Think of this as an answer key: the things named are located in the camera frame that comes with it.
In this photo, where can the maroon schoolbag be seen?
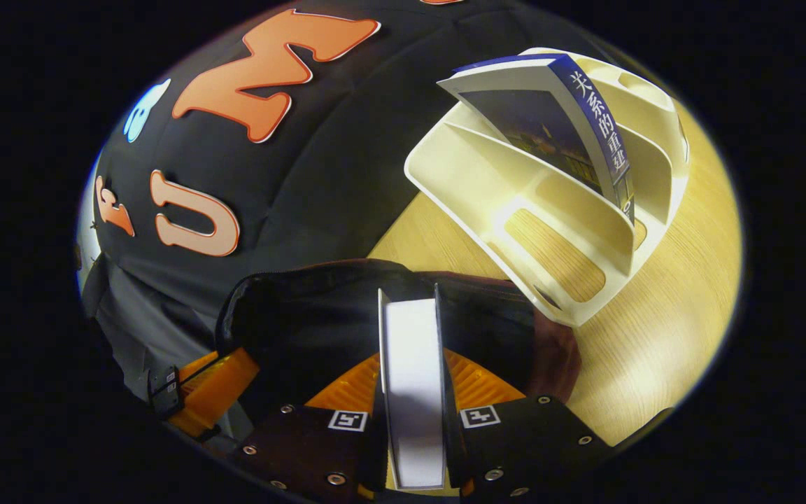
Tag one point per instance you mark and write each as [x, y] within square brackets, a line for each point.
[319, 322]

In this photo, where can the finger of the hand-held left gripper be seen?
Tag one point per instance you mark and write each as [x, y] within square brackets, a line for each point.
[214, 392]

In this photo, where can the black cover book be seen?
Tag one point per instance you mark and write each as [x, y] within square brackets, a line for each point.
[413, 392]

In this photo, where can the white plastic bookshelf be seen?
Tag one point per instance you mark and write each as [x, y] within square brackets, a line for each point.
[487, 182]

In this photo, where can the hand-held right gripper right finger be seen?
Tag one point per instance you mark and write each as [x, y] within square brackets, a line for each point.
[515, 441]

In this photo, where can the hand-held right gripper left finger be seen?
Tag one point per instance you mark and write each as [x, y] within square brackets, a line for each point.
[305, 448]

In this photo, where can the blue cover book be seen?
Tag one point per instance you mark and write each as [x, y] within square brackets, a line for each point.
[557, 119]

